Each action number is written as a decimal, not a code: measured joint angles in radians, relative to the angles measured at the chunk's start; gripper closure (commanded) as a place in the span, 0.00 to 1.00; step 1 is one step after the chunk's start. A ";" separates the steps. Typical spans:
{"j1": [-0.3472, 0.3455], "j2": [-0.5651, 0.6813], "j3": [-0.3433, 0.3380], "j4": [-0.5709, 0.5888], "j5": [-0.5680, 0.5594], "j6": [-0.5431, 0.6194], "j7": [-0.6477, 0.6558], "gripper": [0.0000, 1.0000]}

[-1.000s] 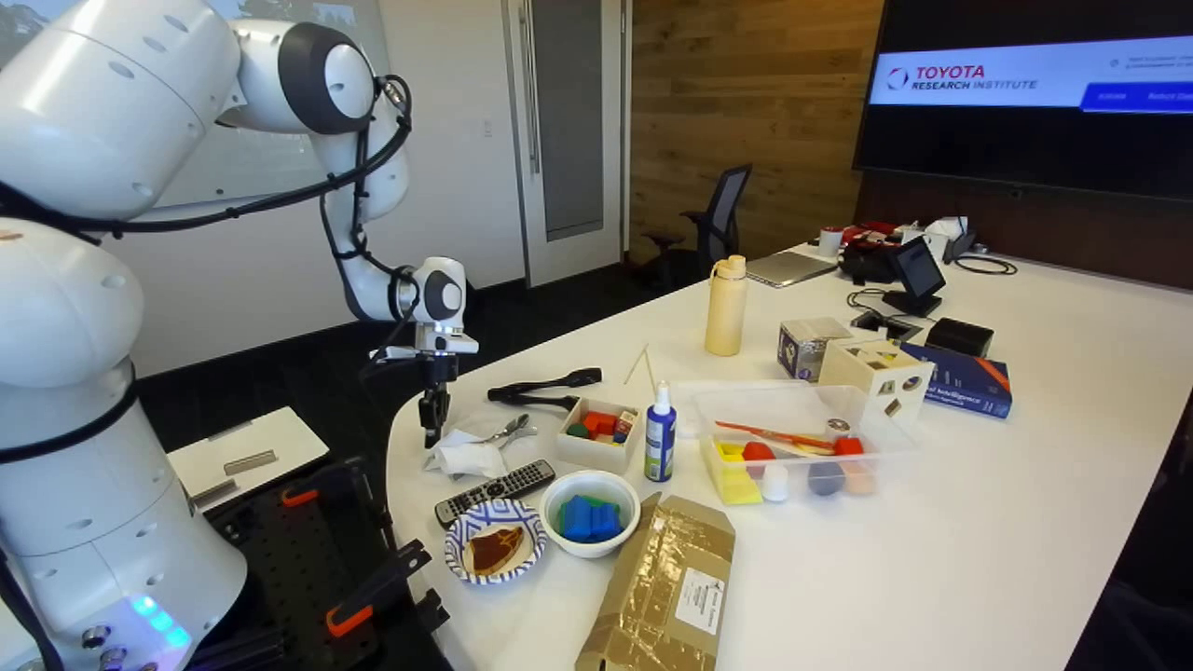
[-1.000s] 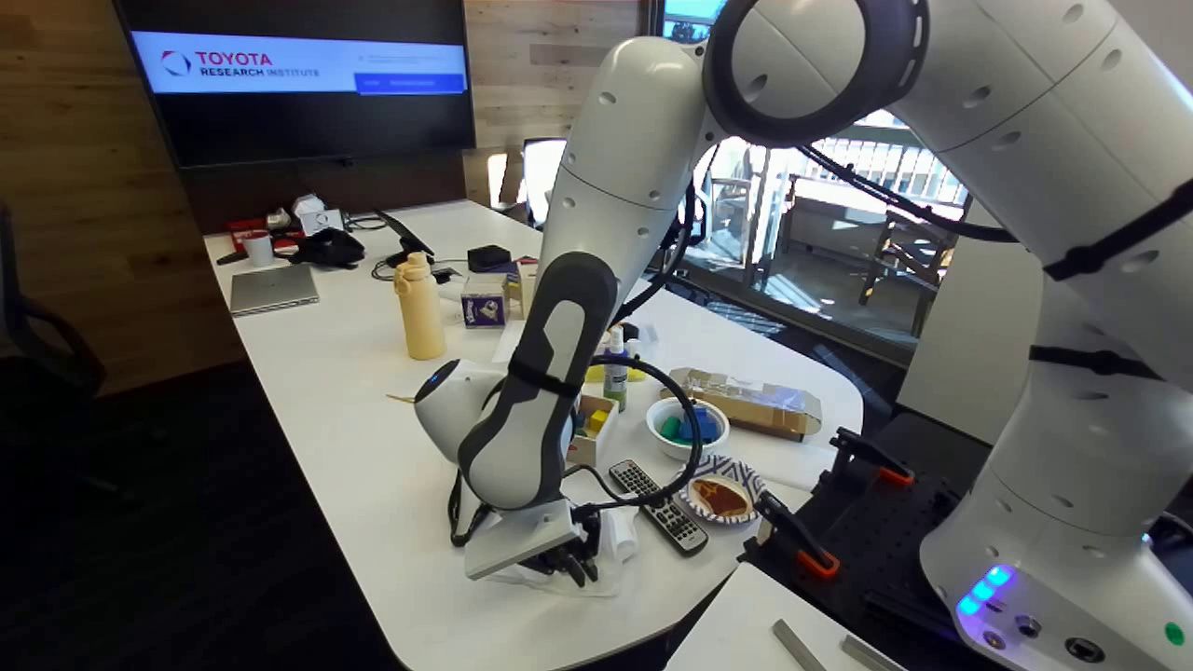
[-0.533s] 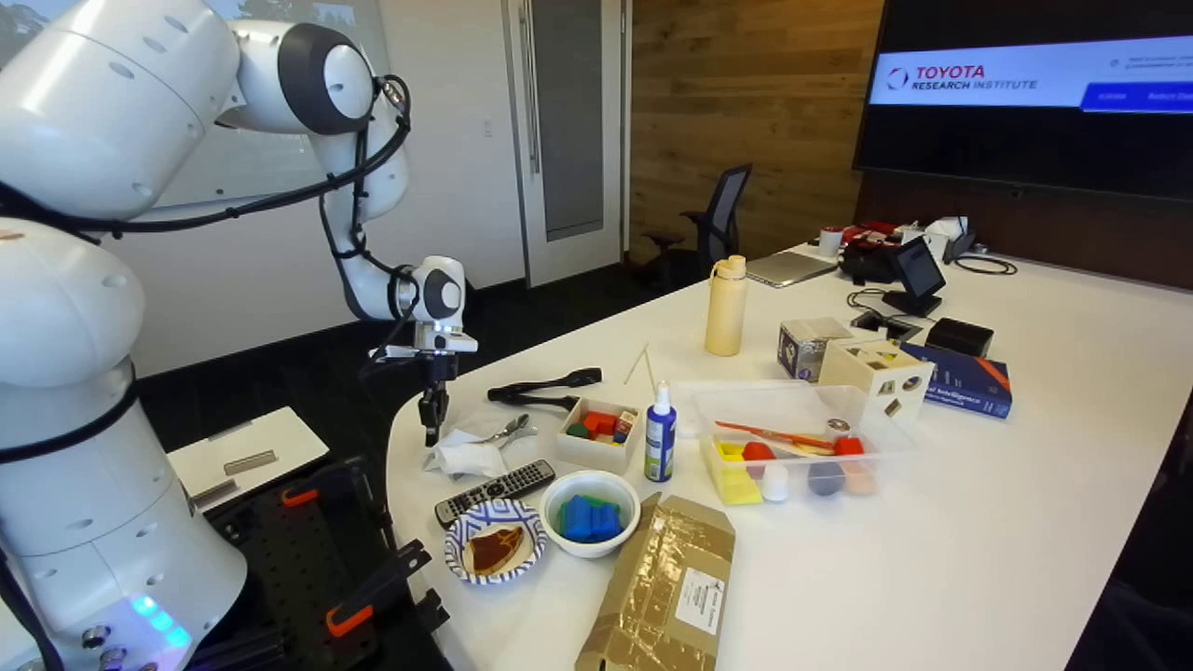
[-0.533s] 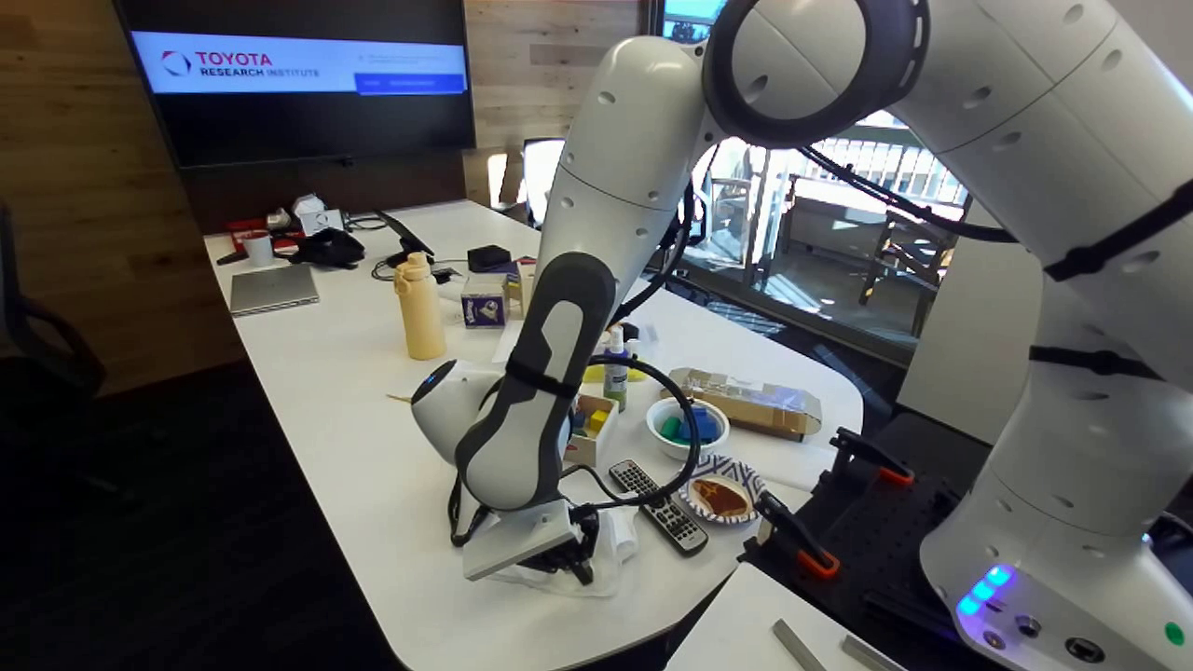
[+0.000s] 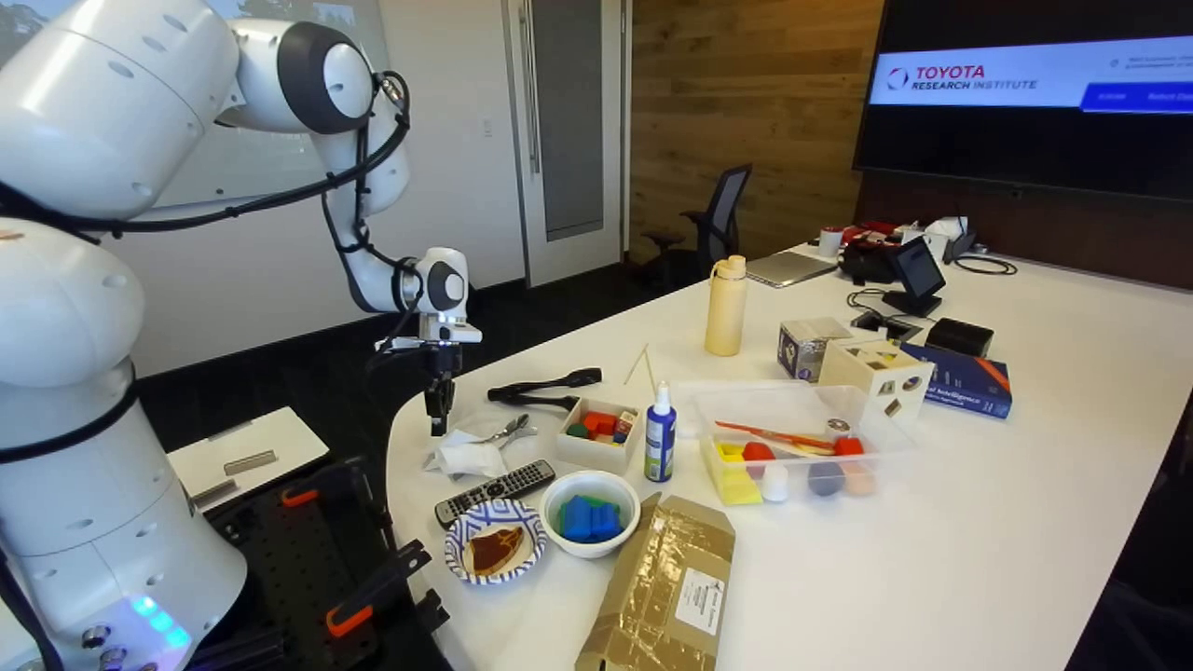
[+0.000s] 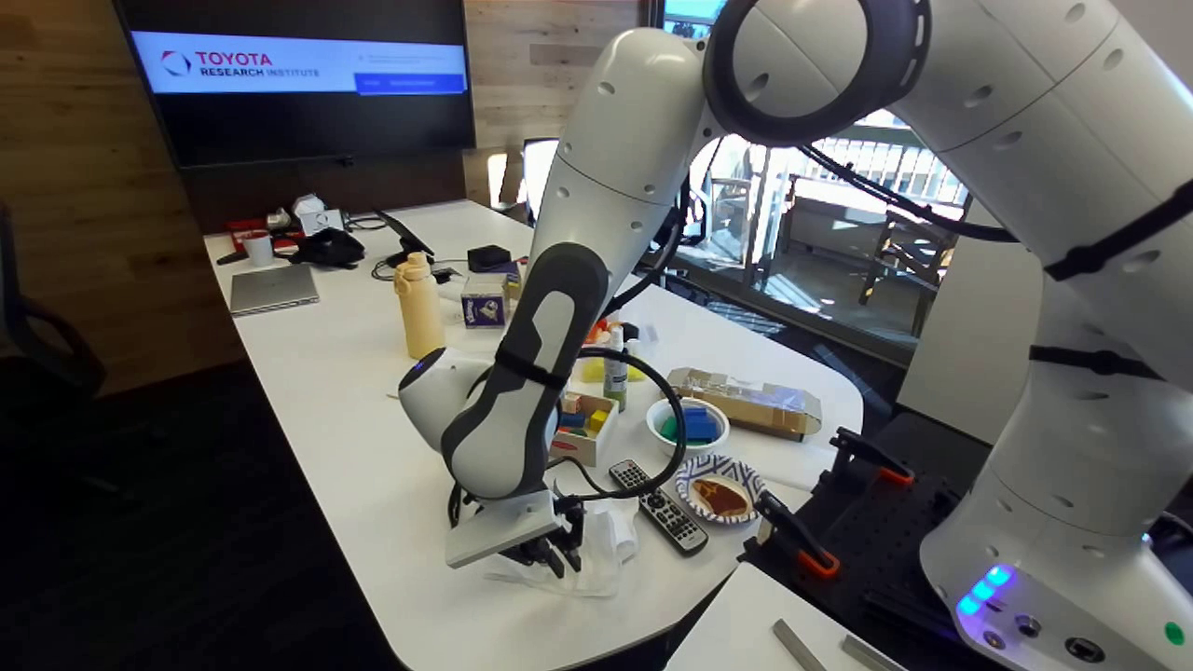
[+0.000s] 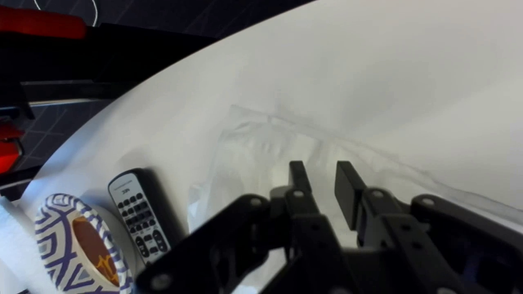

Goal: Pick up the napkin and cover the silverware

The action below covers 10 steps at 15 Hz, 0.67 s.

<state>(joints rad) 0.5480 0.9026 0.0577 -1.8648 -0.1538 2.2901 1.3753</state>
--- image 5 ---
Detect brown food slice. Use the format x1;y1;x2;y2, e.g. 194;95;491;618
468;521;529;579

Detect blue patterned plate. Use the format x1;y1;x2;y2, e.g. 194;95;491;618
439;495;553;590

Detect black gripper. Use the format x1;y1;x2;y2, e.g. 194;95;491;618
420;351;463;441

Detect silver metal cutlery piece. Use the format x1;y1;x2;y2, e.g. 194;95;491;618
491;411;536;451

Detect red object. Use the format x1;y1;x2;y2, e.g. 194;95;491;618
841;220;901;249

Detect black office chair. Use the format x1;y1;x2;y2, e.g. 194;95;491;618
652;159;759;287

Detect white door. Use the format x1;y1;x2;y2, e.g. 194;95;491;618
500;0;633;291

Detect yellow toy block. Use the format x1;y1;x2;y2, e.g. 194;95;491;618
703;436;765;512

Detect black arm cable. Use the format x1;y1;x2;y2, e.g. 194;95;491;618
0;68;420;319

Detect clear plastic bin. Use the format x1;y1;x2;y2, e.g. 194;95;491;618
675;375;915;512

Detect blue and white bottle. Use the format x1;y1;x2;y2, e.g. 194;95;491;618
643;384;683;488

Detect black tongs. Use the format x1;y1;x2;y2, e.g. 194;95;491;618
486;364;607;413

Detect small black device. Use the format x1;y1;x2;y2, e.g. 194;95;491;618
852;307;926;344

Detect grey laptop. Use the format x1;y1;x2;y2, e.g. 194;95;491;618
742;247;847;291

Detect blue cardboard box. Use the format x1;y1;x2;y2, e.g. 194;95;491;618
901;339;1017;423

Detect orange toy stick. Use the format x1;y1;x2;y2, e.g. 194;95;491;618
714;419;836;456

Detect grey metal strip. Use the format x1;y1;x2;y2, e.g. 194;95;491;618
220;447;284;481
186;476;244;515

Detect white device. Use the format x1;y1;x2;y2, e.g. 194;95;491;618
915;214;980;265

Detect white bowl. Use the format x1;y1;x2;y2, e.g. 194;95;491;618
540;467;645;564

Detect small white bottle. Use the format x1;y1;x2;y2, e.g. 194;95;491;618
761;457;795;506

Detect blue toy block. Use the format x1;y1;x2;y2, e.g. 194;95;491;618
567;491;627;543

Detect white napkin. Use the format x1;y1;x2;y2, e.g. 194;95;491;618
439;444;509;486
425;426;500;461

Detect blue toy ball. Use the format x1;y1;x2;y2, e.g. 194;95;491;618
804;457;852;498

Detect black remote control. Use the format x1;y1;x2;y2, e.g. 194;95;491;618
433;457;558;533

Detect white flat board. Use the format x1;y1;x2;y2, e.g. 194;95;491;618
164;401;337;518

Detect cream squeeze bottle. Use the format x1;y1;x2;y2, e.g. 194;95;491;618
703;249;755;363

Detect black bag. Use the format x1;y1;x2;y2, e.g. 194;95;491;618
841;235;905;287

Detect small white open box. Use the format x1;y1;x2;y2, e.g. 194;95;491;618
556;394;645;476

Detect brown padded mailer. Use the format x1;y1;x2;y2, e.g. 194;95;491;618
576;491;737;671

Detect grey cube box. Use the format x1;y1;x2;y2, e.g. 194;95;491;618
776;314;859;389

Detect thin wooden skewer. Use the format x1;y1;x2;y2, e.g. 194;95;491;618
623;344;665;398

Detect grey coiled cable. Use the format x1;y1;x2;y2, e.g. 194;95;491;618
950;249;1027;280

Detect red toy food pieces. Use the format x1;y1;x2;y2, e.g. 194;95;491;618
567;405;633;447

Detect wall whiteboard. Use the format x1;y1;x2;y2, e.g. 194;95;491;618
0;0;407;228

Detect black clamp orange handle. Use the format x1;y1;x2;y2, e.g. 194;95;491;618
253;461;378;536
319;536;438;644

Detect black mounting stand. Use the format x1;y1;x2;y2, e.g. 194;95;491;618
183;451;460;671

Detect wall television screen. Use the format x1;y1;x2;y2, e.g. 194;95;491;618
852;0;1193;204

